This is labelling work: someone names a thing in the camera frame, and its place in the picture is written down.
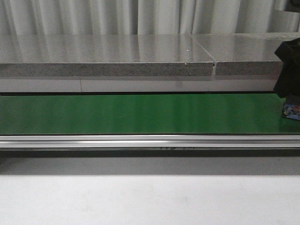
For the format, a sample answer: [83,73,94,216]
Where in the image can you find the white pleated curtain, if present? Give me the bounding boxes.
[0,0,300,35]

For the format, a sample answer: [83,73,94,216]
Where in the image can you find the yellow mushroom push button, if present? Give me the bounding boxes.
[282,96,300,120]

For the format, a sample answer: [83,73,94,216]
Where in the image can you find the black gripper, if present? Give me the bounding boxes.
[273,38,300,98]

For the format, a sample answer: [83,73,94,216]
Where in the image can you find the aluminium conveyor frame rail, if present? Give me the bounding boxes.
[0,134,300,149]

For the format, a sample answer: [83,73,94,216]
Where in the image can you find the green conveyor belt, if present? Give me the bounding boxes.
[0,93,300,135]

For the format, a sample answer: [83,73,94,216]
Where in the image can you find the grey stone counter slab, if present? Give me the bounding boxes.
[192,32,300,77]
[0,34,213,77]

